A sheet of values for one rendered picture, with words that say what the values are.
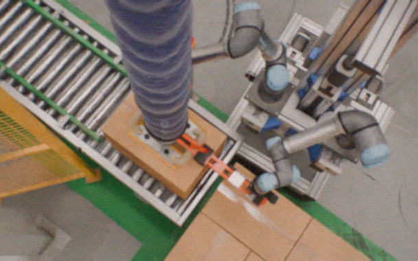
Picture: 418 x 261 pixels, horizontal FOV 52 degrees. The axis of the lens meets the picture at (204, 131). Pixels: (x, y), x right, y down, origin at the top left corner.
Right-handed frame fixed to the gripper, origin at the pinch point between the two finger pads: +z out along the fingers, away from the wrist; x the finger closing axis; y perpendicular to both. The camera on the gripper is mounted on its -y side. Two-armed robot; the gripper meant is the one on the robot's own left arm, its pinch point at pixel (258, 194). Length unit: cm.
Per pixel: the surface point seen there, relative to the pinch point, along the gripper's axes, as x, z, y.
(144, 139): 11, 11, 67
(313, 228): -14, 53, -44
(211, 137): -13.1, 13.1, 38.9
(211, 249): 35, 54, 1
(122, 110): 5, 13, 89
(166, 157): 12, 11, 52
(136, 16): 10, -130, 56
